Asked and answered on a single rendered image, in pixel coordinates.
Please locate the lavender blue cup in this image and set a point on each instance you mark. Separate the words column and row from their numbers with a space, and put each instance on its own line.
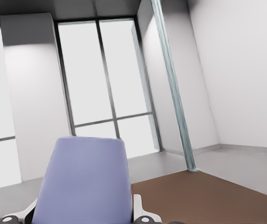
column 84, row 182

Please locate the large dark-framed window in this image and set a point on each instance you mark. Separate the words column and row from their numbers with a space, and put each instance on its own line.
column 105, row 79

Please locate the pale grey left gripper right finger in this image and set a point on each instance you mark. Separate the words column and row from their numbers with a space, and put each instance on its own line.
column 145, row 215

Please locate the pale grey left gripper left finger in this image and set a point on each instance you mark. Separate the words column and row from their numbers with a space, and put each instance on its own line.
column 19, row 215

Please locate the silver frame post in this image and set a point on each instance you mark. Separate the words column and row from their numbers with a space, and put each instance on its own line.
column 175, row 88

